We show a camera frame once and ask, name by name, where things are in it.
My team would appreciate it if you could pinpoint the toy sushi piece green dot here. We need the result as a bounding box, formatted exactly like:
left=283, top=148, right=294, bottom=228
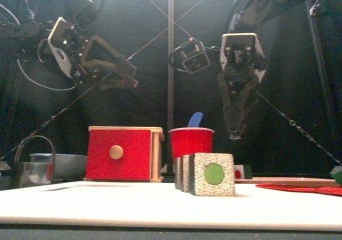
left=189, top=152, right=237, bottom=197

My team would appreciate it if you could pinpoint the red plastic cup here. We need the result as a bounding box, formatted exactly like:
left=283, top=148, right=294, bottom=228
left=167, top=127, right=217, bottom=160

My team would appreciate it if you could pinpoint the small metal pot with handle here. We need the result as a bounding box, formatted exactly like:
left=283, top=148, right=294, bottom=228
left=12, top=134, right=58, bottom=189

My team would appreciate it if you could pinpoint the grey metal bowl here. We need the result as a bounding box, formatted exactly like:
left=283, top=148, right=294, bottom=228
left=30, top=152, right=88, bottom=180

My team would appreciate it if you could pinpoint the vertical metal frame pole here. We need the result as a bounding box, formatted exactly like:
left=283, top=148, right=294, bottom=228
left=166, top=0, right=177, bottom=177

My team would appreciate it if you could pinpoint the white cable loop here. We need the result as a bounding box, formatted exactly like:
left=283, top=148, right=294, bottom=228
left=16, top=58, right=78, bottom=92

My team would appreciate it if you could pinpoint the toy sushi roll piece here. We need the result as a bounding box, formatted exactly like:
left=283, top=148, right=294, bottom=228
left=174, top=156, right=185, bottom=190

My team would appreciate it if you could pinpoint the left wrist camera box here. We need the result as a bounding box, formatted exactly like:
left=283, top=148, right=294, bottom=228
left=71, top=0, right=104, bottom=30

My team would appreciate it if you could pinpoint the red drawer with wooden knob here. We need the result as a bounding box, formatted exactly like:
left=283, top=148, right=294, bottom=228
left=84, top=129, right=154, bottom=181

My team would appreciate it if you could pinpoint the wooden slot box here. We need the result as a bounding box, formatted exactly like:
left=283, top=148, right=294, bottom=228
left=87, top=125, right=166, bottom=184

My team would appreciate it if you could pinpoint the dark slanted frame bar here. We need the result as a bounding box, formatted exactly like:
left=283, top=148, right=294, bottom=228
left=305, top=0, right=337, bottom=146

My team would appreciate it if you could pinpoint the blue plastic stick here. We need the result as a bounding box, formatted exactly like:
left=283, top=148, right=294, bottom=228
left=187, top=111, right=205, bottom=129

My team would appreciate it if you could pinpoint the thin diagonal brace wire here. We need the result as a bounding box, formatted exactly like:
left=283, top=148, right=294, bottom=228
left=0, top=0, right=226, bottom=161
left=130, top=0, right=342, bottom=167

